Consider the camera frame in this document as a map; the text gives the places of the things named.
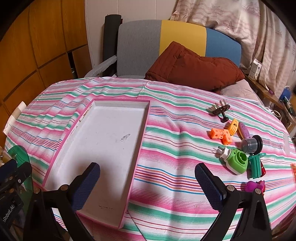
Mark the teal cylinder toy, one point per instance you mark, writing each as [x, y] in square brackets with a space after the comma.
[254, 165]

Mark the dark brown flower piece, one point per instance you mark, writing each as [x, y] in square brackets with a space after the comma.
[219, 109]

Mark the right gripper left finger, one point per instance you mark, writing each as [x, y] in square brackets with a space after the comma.
[40, 222]

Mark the red metallic capsule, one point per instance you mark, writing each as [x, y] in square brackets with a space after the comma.
[263, 171]

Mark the grey cylinder black base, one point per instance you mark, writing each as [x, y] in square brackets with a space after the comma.
[252, 145]

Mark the beige patterned curtain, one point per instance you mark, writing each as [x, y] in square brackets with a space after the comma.
[260, 32]

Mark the green white round toy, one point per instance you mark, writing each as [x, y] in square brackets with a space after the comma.
[236, 160]

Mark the wooden side table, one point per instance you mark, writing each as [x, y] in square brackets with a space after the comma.
[265, 94]

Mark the yellow orange oval toy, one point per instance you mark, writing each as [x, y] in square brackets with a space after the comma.
[233, 127]

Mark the magenta perforated cup toy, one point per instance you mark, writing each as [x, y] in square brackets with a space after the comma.
[251, 186]

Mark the purple oval toy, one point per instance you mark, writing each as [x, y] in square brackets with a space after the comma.
[243, 131]

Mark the blue container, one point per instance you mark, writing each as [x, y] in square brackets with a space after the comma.
[287, 93]

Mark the pink green striped bedspread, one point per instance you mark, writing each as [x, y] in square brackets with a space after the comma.
[166, 202]

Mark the white pink-edged tray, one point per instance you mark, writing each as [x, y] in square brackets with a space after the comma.
[108, 133]

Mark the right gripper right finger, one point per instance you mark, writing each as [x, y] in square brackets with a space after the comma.
[226, 199]

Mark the black rolled mat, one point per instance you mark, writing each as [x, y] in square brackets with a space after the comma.
[110, 36]

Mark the wooden wardrobe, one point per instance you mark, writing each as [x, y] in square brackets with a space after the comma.
[46, 43]

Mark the dark red cushion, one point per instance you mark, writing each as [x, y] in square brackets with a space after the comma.
[181, 66]

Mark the small white box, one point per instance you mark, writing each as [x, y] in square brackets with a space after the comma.
[255, 70]

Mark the orange cube blocks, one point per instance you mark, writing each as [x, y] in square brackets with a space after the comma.
[221, 134]

